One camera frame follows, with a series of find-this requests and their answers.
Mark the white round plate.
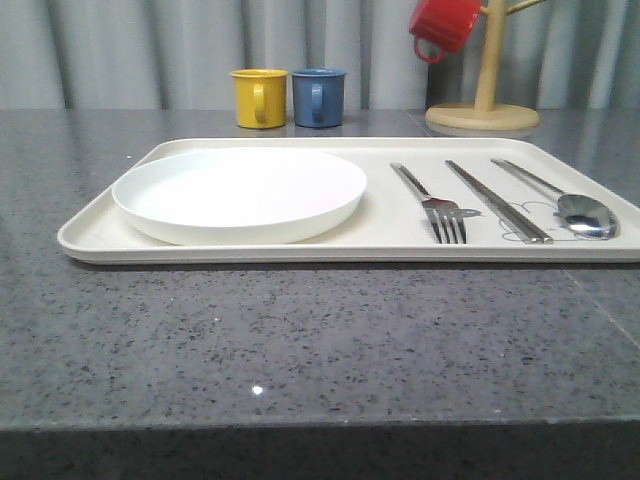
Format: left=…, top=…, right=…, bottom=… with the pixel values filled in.
left=111, top=147, right=367, bottom=246

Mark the silver metal fork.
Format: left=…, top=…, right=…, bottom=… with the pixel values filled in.
left=390, top=162, right=467, bottom=244

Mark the silver metal spoon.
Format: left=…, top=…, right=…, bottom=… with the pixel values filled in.
left=491, top=158, right=620, bottom=240

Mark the cream rabbit print tray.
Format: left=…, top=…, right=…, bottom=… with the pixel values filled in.
left=57, top=137, right=639, bottom=264

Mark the blue mug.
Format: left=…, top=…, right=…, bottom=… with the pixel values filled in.
left=291, top=68, right=346, bottom=128

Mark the yellow mug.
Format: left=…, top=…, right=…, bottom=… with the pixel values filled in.
left=230, top=68, right=289, bottom=129

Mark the wooden mug tree stand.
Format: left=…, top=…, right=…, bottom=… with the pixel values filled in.
left=425, top=1, right=540, bottom=131

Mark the red mug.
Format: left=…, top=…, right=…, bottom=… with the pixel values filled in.
left=409, top=0, right=482, bottom=63

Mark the grey curtain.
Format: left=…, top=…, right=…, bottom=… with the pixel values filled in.
left=1, top=1, right=639, bottom=110

